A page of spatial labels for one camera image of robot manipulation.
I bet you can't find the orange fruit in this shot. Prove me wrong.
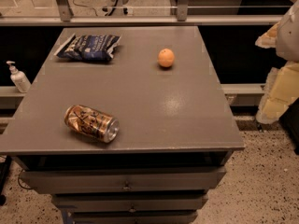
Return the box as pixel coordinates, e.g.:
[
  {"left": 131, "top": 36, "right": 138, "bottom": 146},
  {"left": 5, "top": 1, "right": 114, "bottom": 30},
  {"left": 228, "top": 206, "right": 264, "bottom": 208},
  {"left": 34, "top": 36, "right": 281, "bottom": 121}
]
[{"left": 158, "top": 49, "right": 175, "bottom": 68}]

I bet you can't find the middle drawer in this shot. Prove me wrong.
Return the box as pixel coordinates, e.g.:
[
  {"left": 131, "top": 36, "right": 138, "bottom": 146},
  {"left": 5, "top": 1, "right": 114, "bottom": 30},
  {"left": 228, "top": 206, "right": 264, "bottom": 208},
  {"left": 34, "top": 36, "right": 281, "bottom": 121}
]
[{"left": 52, "top": 193, "right": 207, "bottom": 213}]

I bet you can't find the grey drawer cabinet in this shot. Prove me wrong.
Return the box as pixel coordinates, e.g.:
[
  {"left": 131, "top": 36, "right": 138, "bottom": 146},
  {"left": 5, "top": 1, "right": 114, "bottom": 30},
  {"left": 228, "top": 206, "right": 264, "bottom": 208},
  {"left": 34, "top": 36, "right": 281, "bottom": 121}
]
[{"left": 0, "top": 25, "right": 246, "bottom": 224}]

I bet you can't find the drawer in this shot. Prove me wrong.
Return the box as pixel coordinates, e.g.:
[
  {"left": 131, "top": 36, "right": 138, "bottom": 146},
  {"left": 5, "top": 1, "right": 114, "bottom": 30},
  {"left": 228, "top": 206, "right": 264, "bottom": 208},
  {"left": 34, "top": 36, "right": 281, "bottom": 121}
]
[
  {"left": 72, "top": 211, "right": 197, "bottom": 224},
  {"left": 21, "top": 167, "right": 226, "bottom": 194},
  {"left": 52, "top": 193, "right": 207, "bottom": 213}
]

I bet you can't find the orange soda can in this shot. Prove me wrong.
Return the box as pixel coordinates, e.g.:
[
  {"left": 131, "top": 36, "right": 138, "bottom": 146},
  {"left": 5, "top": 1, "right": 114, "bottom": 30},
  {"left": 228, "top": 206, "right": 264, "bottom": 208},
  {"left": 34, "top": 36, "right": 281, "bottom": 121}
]
[{"left": 64, "top": 105, "right": 120, "bottom": 144}]

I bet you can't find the white pump bottle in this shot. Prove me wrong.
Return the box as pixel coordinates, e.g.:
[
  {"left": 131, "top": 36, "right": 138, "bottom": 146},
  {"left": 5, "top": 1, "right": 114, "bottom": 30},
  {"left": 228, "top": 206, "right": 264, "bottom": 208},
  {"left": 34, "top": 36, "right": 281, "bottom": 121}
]
[{"left": 7, "top": 61, "right": 31, "bottom": 93}]

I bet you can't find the blue chip bag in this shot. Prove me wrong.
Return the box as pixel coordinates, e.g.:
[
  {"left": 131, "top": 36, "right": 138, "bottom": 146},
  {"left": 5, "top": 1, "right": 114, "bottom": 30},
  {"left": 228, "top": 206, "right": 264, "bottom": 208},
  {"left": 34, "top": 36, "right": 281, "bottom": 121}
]
[{"left": 54, "top": 34, "right": 121, "bottom": 62}]

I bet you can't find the bottom drawer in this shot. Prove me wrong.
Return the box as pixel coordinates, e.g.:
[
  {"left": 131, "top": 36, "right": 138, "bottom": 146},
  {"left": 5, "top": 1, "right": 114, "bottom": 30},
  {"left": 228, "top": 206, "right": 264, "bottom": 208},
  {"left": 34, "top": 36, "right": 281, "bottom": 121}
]
[{"left": 72, "top": 211, "right": 197, "bottom": 224}]

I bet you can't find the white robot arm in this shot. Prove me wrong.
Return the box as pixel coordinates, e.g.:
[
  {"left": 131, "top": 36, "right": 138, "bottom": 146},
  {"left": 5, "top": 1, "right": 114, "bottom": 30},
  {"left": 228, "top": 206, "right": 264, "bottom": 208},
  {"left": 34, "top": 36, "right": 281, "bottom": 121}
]
[{"left": 255, "top": 0, "right": 299, "bottom": 124}]

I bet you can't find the black cable on floor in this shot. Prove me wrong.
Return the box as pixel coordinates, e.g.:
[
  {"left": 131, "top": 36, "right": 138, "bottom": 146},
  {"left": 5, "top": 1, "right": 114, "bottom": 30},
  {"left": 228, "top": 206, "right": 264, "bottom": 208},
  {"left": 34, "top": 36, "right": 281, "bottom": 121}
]
[{"left": 65, "top": 0, "right": 99, "bottom": 17}]

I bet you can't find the top drawer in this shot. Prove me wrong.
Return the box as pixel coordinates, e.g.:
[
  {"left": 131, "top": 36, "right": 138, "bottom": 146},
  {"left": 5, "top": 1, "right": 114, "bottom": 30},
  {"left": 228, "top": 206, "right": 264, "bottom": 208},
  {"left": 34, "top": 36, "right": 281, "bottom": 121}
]
[{"left": 21, "top": 167, "right": 226, "bottom": 194}]

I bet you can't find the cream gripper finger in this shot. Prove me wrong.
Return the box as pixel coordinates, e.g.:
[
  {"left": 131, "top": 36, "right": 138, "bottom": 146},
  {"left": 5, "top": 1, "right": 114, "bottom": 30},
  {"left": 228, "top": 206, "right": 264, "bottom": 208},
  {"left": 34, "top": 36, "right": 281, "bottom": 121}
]
[
  {"left": 256, "top": 62, "right": 299, "bottom": 124},
  {"left": 255, "top": 22, "right": 279, "bottom": 49}
]

